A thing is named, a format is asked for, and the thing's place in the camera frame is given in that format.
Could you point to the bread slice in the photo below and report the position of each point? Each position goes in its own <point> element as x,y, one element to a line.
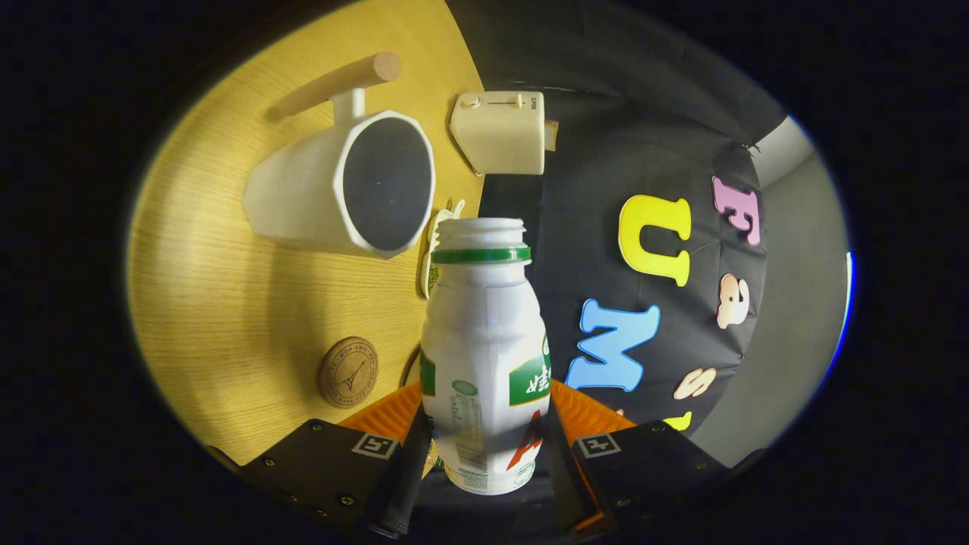
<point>551,135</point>

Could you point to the white divided dish with beans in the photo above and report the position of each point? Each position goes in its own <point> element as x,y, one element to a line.
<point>428,265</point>

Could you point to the wooden table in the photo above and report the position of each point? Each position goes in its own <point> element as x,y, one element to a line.
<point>227,303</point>

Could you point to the white juice bottle green label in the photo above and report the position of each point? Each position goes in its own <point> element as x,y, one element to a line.
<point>484,341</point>

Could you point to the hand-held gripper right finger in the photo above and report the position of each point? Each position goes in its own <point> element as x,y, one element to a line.
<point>651,462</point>

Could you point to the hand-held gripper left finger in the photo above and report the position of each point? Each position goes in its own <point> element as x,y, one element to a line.
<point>325,462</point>

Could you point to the round wooden coaster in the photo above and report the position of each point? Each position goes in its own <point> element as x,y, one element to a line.
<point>348,372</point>

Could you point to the cream toaster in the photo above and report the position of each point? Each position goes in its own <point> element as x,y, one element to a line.
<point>503,140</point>

